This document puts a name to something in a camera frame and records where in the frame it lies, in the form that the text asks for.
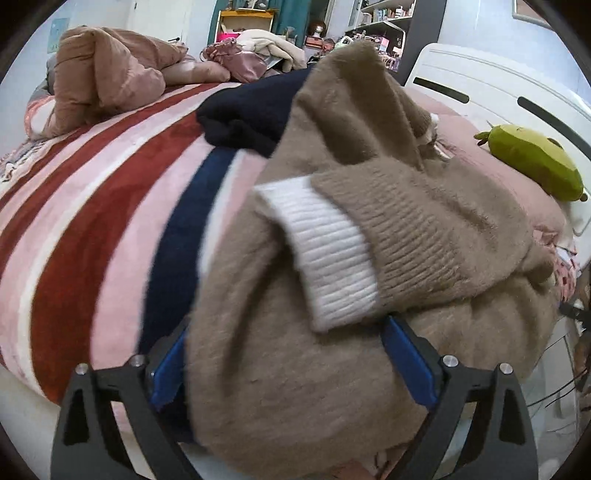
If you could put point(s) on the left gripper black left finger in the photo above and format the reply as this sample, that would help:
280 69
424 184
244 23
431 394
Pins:
88 444

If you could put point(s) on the blue wall poster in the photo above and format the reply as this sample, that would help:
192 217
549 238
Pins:
57 28

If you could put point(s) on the teal curtain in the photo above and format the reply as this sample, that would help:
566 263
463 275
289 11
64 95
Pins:
288 18

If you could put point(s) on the dark bookshelf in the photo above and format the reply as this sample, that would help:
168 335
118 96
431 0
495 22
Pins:
408 25

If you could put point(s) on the green avocado plush toy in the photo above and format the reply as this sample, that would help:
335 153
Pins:
539 158

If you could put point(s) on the wig mannequin head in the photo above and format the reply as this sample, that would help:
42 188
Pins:
316 29

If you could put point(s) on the pink near pillow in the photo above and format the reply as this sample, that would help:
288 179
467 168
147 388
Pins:
456 138

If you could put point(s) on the white bed headboard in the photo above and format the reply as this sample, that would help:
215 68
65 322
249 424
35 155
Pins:
490 90

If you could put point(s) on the black garment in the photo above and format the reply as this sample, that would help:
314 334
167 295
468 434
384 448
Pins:
251 116

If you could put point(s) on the pink crumpled quilt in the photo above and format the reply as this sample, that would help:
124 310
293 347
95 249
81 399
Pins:
102 71

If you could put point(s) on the striped fleece blanket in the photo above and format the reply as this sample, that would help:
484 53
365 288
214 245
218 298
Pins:
106 235

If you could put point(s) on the pink satin bag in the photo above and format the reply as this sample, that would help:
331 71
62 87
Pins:
242 65

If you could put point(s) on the yellow white cabinet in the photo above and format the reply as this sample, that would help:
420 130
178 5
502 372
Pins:
230 23

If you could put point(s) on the brown fuzzy sweater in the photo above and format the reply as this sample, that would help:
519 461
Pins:
357 216

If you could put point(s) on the framed wall picture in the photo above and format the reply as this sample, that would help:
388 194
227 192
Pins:
524 12

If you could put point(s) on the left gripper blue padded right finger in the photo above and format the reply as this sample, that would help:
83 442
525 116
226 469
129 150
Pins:
500 443

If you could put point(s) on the pile of cream clothes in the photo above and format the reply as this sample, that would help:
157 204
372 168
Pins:
267 44

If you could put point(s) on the dark desk with clutter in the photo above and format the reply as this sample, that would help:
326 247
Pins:
351 44

